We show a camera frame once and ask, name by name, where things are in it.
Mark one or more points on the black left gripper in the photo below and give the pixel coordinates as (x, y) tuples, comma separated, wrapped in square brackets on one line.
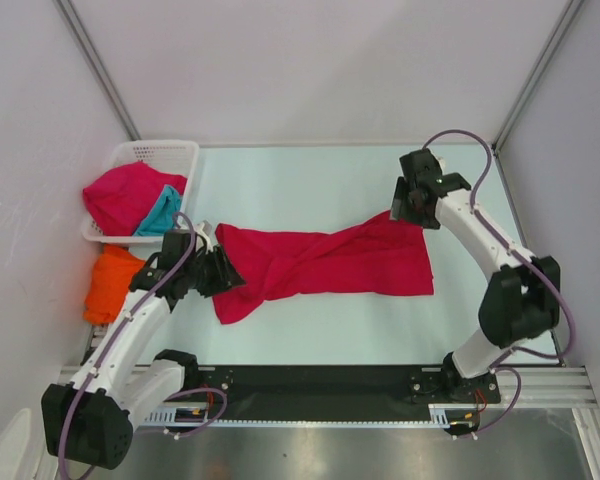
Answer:
[(226, 275)]

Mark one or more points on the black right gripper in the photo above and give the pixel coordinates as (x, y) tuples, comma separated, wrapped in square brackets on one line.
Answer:
[(400, 209)]

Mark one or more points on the red t shirt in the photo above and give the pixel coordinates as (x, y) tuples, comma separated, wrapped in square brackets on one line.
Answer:
[(381, 256), (121, 197)]

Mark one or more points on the white plastic laundry basket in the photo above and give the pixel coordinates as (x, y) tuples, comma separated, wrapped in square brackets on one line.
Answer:
[(168, 156)]

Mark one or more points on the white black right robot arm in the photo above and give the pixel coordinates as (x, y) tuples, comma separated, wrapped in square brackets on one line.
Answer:
[(521, 298)]

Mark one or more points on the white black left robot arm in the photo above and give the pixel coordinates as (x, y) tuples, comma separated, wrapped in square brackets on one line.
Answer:
[(92, 418)]

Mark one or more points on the teal t shirt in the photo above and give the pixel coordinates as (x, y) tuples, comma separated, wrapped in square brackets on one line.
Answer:
[(161, 217)]

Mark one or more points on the orange folded t shirt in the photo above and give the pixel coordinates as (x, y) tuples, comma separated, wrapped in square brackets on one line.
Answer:
[(110, 279)]

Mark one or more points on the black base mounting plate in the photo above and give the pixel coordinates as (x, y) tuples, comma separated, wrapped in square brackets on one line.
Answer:
[(339, 393)]

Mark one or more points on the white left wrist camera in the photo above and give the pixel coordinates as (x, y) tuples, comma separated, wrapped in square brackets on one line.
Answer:
[(204, 236)]

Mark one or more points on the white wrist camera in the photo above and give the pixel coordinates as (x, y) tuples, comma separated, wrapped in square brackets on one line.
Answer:
[(204, 236), (441, 163)]

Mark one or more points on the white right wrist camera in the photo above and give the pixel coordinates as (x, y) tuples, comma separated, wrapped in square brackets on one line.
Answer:
[(441, 163)]

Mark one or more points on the white slotted cable duct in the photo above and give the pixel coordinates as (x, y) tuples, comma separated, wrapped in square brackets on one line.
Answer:
[(436, 417)]

